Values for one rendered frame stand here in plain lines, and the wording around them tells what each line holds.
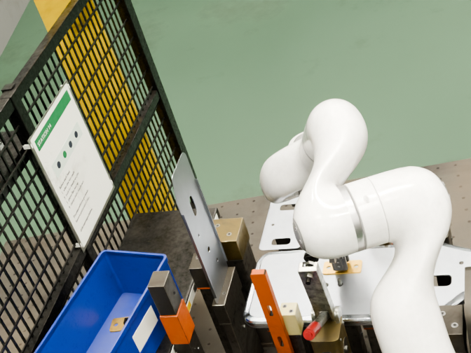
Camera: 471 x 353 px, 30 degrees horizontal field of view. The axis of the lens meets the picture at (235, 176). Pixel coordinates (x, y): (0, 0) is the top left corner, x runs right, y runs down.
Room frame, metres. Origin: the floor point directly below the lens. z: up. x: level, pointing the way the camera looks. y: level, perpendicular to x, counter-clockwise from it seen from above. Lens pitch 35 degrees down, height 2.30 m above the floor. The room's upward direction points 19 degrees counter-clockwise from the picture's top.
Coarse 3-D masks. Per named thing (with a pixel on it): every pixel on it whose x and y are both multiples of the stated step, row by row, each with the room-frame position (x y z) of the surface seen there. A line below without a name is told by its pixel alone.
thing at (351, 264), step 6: (324, 264) 1.41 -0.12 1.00; (330, 264) 1.40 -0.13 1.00; (348, 264) 1.39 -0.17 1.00; (354, 264) 1.38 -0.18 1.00; (360, 264) 1.37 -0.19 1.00; (324, 270) 1.39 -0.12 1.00; (330, 270) 1.39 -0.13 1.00; (342, 270) 1.37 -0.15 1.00; (348, 270) 1.37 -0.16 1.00; (354, 270) 1.36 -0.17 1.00; (360, 270) 1.36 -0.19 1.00
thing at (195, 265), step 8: (192, 264) 1.46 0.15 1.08; (192, 272) 1.45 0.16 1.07; (200, 272) 1.44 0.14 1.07; (200, 280) 1.44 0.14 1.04; (200, 288) 1.45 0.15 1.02; (208, 288) 1.44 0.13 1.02; (208, 296) 1.45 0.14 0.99; (208, 304) 1.45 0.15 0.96; (216, 320) 1.45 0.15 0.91; (216, 328) 1.45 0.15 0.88; (224, 336) 1.45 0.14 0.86; (224, 344) 1.45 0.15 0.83; (232, 352) 1.45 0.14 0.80
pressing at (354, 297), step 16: (272, 256) 1.49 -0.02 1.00; (288, 256) 1.48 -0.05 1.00; (352, 256) 1.41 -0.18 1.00; (368, 256) 1.39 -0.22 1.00; (384, 256) 1.38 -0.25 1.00; (448, 256) 1.31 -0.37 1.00; (464, 256) 1.30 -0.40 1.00; (272, 272) 1.44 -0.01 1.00; (288, 272) 1.43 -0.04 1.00; (368, 272) 1.35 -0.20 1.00; (384, 272) 1.33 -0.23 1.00; (448, 272) 1.27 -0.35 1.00; (464, 272) 1.26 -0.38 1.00; (288, 288) 1.38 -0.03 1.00; (336, 288) 1.33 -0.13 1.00; (352, 288) 1.32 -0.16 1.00; (368, 288) 1.30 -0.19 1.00; (448, 288) 1.23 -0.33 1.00; (464, 288) 1.22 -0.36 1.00; (256, 304) 1.36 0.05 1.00; (304, 304) 1.32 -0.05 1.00; (336, 304) 1.29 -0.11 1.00; (352, 304) 1.27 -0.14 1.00; (368, 304) 1.26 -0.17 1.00; (448, 304) 1.19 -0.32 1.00; (256, 320) 1.31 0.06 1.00; (304, 320) 1.27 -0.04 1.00; (352, 320) 1.23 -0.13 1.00; (368, 320) 1.22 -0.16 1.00
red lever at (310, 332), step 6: (324, 312) 1.20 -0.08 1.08; (318, 318) 1.17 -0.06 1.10; (324, 318) 1.17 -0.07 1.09; (312, 324) 1.12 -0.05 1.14; (318, 324) 1.13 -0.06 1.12; (306, 330) 1.10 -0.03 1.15; (312, 330) 1.10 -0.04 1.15; (318, 330) 1.12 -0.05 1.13; (306, 336) 1.10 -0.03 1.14; (312, 336) 1.09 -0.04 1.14
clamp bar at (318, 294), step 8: (304, 256) 1.22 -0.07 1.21; (312, 256) 1.21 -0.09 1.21; (312, 264) 1.20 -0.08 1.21; (304, 272) 1.18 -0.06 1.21; (312, 272) 1.18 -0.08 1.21; (320, 272) 1.19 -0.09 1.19; (304, 280) 1.19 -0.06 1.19; (312, 280) 1.17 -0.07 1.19; (320, 280) 1.18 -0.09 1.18; (304, 288) 1.19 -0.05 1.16; (312, 288) 1.19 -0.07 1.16; (320, 288) 1.18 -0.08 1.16; (312, 296) 1.19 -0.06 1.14; (320, 296) 1.19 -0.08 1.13; (328, 296) 1.19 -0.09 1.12; (312, 304) 1.20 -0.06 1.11; (320, 304) 1.19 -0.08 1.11; (328, 304) 1.19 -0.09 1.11
